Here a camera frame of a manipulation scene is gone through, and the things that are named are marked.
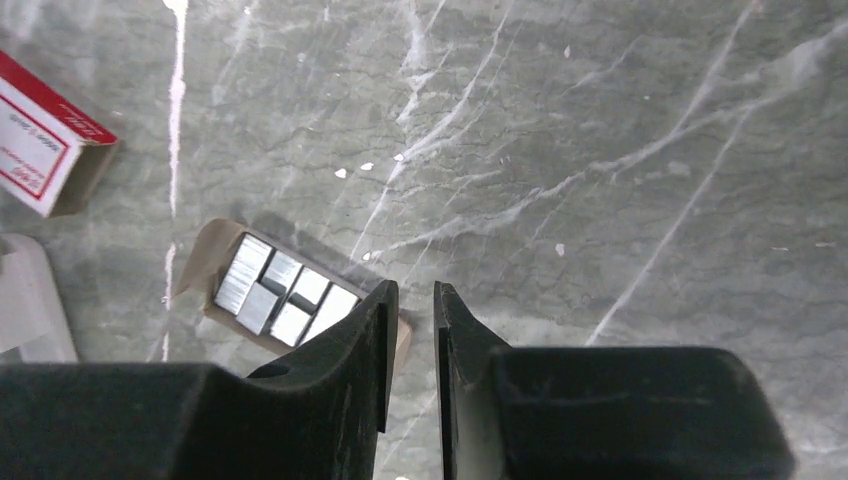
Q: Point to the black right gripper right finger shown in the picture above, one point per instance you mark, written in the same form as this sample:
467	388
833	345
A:
597	412

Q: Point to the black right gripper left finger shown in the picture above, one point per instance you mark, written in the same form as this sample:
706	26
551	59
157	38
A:
314	413

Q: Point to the grey staple strips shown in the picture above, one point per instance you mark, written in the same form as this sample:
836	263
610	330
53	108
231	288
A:
270	293

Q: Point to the brown cardboard staple tray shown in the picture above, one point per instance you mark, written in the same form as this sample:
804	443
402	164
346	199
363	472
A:
214	249

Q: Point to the beige white stapler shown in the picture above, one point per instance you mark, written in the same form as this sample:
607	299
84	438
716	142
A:
34	327

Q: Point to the red white staple box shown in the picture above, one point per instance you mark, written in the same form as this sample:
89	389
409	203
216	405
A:
53	154

